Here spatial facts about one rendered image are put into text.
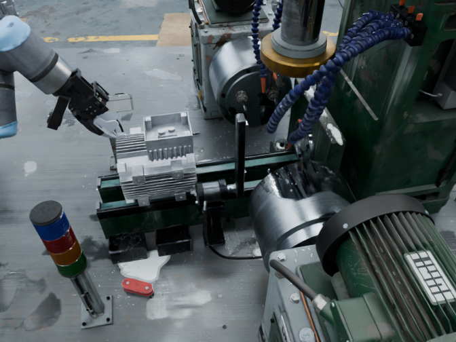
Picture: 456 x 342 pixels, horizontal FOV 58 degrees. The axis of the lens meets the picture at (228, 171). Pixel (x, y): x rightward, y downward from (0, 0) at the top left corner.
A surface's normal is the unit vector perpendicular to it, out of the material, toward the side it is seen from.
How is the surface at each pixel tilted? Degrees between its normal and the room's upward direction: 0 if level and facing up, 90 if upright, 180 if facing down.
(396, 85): 90
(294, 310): 0
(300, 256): 0
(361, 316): 0
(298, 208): 20
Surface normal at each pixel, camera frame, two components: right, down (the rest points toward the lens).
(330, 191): 0.22, -0.71
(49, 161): 0.00, -0.70
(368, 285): -0.86, -0.22
